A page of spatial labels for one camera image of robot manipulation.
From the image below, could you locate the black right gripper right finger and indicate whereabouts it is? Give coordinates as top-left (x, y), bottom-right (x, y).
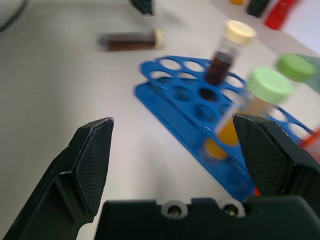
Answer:
top-left (232, 113), bottom-right (320, 218)

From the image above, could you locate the dark green test tube green cap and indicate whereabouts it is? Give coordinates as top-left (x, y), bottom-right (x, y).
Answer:
top-left (274, 52), bottom-right (320, 96)

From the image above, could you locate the red bottle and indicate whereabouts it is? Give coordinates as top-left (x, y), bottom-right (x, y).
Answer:
top-left (264, 0), bottom-right (297, 31)

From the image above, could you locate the yellow test tube green cap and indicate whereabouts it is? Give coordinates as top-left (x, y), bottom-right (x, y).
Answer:
top-left (202, 66), bottom-right (295, 161)

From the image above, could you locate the dark bottle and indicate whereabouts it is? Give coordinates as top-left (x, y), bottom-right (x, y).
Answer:
top-left (245, 0), bottom-right (272, 18)

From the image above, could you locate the brown test tube cream cap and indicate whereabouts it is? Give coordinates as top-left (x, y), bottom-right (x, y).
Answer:
top-left (96, 28), bottom-right (166, 53)
top-left (204, 19), bottom-right (258, 86)

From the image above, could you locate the blue test tube rack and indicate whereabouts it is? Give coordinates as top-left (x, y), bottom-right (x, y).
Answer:
top-left (133, 55), bottom-right (317, 201)

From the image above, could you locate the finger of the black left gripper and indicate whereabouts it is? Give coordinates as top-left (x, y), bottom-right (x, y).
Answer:
top-left (129, 0), bottom-right (155, 16)

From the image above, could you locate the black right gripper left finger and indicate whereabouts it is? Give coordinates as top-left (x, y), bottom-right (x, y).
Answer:
top-left (0, 116), bottom-right (115, 240)

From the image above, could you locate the red test tube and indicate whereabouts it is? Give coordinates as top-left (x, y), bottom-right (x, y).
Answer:
top-left (298, 126), bottom-right (320, 149)

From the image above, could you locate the black cable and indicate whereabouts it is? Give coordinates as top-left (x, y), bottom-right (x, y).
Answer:
top-left (0, 0), bottom-right (29, 32)

